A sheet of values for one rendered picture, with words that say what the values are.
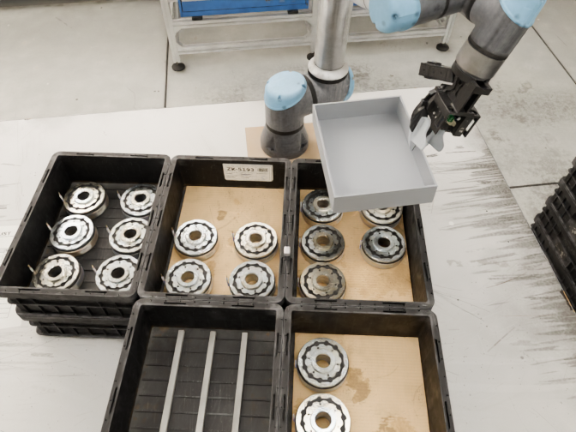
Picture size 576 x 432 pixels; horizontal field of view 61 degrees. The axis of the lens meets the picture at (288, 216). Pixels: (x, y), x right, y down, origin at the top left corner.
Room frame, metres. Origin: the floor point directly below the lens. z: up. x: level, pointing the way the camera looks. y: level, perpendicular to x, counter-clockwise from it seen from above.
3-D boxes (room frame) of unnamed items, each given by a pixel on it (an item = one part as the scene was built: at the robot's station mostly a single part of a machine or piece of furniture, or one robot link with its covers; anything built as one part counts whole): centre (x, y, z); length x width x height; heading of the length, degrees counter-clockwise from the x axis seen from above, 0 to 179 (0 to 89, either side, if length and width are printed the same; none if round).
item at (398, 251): (0.63, -0.22, 0.86); 0.10 x 0.10 x 0.01
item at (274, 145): (1.11, 0.01, 0.78); 0.15 x 0.15 x 0.10
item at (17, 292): (0.66, 0.45, 0.92); 0.40 x 0.30 x 0.02; 178
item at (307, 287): (0.53, -0.08, 0.86); 0.10 x 0.10 x 0.01
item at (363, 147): (0.73, -0.17, 1.07); 0.27 x 0.20 x 0.05; 7
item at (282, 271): (0.65, 0.15, 0.92); 0.40 x 0.30 x 0.02; 178
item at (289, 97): (1.11, 0.00, 0.89); 0.13 x 0.12 x 0.14; 119
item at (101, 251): (0.66, 0.45, 0.87); 0.40 x 0.30 x 0.11; 178
